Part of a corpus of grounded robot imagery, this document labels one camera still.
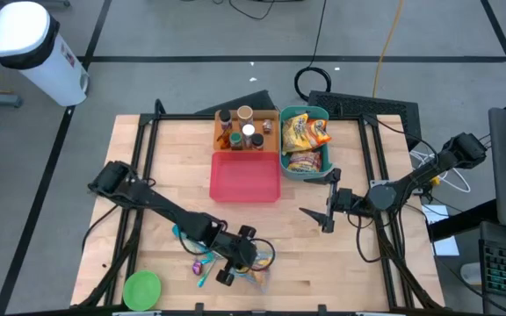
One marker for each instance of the teal plastic bin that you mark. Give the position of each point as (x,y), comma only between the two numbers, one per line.
(304,110)

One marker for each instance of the white paper sheet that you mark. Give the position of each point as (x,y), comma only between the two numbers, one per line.
(435,215)

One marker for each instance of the purple label spice jar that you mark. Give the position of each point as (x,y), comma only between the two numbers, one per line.
(225,117)

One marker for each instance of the slim teal utensil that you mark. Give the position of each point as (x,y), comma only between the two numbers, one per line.
(207,274)

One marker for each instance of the orange plastic bin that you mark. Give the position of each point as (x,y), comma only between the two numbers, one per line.
(274,142)

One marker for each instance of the blue beef ramen pack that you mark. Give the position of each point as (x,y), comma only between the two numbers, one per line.
(262,281)

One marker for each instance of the black table frame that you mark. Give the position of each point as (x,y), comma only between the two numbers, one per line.
(178,117)

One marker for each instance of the white computer mouse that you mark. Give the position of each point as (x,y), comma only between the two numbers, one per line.
(470,273)

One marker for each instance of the green lid oregano jar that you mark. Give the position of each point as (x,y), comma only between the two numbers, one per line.
(236,140)

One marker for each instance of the tan lid seasoning jar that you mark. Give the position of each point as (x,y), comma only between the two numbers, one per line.
(245,115)

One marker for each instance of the iridescent metal spoon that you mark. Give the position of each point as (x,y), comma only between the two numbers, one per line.
(197,267)

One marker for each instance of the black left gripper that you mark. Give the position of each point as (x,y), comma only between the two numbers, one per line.
(235,250)

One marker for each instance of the white trash can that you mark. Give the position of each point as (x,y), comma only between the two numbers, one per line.
(29,48)

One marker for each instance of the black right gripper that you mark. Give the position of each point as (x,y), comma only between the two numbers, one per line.
(347,202)

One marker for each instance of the white lid spice jar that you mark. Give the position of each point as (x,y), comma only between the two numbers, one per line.
(248,131)

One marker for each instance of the green plastic plate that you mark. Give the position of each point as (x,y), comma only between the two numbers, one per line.
(142,289)

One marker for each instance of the black lid spice jar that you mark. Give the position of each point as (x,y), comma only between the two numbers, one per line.
(257,140)

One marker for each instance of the pink plastic bin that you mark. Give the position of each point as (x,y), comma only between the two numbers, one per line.
(244,177)

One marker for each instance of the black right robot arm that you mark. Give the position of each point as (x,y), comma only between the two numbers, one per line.
(433,169)

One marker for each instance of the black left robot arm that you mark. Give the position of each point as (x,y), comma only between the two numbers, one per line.
(156,202)

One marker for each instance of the yellow ramen pack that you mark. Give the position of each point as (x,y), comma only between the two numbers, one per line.
(295,131)

